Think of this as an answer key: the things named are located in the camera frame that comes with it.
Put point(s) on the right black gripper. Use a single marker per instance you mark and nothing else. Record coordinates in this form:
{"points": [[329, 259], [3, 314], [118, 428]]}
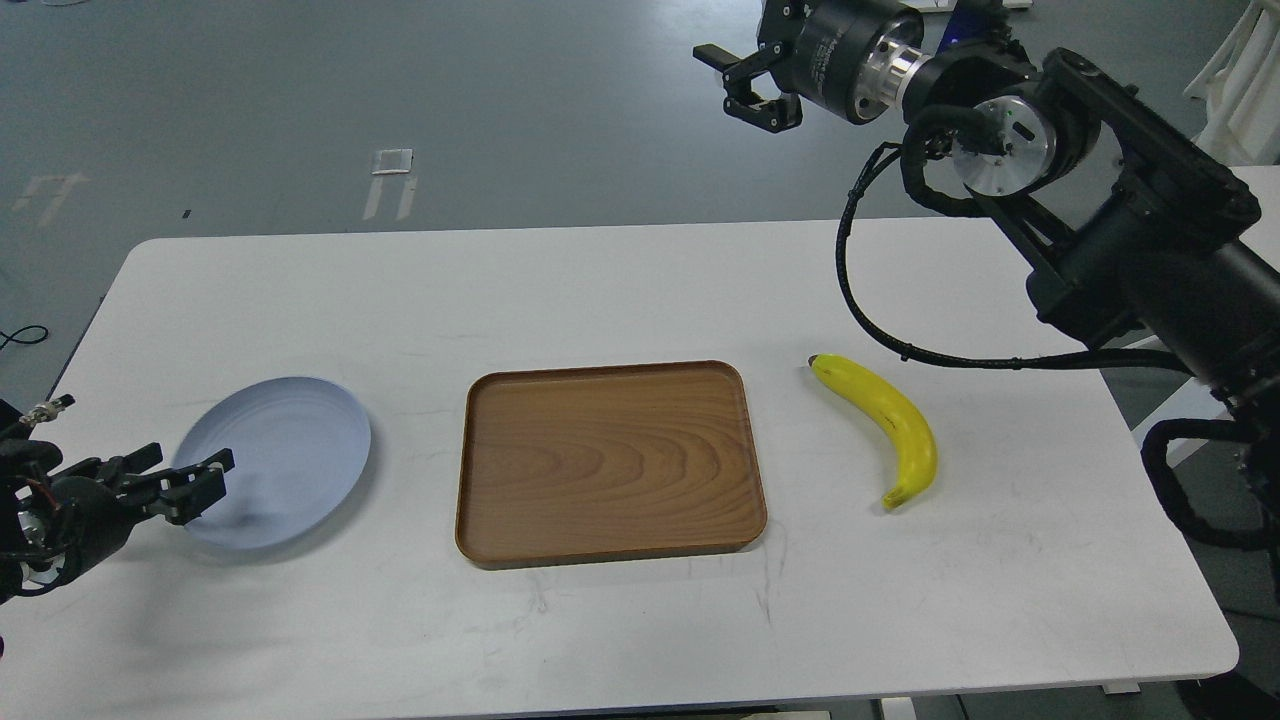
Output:
{"points": [[840, 50]]}

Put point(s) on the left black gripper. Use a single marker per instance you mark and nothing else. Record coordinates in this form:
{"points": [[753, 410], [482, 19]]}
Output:
{"points": [[78, 523]]}

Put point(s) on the light blue plate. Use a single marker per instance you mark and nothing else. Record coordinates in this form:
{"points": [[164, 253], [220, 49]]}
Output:
{"points": [[299, 446]]}

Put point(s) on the yellow banana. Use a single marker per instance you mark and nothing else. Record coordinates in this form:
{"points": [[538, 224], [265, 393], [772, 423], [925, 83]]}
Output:
{"points": [[910, 434]]}

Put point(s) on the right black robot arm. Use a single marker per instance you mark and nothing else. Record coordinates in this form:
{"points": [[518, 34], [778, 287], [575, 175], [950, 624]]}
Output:
{"points": [[1133, 235]]}

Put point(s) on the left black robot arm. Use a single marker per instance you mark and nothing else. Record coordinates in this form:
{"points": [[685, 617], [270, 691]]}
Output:
{"points": [[26, 464]]}

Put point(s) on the brown wooden tray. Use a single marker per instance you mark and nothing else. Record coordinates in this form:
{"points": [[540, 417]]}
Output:
{"points": [[607, 463]]}

